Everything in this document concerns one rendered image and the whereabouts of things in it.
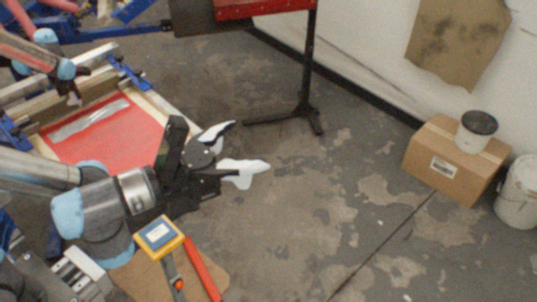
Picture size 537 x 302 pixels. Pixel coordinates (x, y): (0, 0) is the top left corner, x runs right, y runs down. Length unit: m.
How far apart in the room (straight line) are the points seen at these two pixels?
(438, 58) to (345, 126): 0.81
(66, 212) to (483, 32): 2.45
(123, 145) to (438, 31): 1.95
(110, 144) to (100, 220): 1.17
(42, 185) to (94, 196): 0.14
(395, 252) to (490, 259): 0.53
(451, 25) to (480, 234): 1.25
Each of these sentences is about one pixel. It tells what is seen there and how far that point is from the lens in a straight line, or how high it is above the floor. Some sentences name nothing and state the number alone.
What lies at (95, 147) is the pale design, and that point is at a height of 0.96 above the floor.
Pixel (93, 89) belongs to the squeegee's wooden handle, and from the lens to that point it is 2.06.
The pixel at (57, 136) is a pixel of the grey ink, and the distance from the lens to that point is 2.01.
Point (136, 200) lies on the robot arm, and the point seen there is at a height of 1.67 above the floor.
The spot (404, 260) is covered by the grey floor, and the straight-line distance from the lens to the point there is 2.69.
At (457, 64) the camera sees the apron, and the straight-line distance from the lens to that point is 2.90.
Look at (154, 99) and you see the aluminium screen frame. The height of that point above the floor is 0.99.
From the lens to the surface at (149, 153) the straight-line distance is 1.82.
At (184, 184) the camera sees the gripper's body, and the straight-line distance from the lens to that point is 0.78.
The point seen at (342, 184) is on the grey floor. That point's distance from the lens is 2.92.
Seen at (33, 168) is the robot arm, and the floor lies 1.68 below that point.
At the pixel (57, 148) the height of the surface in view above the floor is 0.96.
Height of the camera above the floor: 2.25
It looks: 47 degrees down
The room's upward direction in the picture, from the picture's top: straight up
